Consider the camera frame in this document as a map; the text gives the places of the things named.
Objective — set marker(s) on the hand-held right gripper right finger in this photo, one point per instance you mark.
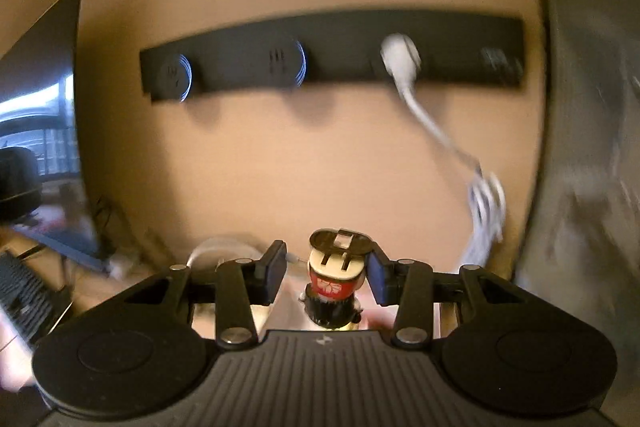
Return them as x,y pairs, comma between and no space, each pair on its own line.
380,279

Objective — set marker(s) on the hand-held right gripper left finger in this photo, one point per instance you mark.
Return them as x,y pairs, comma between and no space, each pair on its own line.
275,274

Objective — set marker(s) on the small red-banded figurine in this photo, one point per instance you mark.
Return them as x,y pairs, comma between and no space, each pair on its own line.
327,287

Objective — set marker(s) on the black keyboard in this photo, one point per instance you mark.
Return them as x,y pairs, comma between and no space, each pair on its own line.
25,297

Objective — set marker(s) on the black computer monitor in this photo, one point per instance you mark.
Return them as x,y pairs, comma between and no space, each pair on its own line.
40,82

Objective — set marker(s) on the black wall socket panel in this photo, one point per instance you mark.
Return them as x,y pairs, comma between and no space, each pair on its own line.
340,52

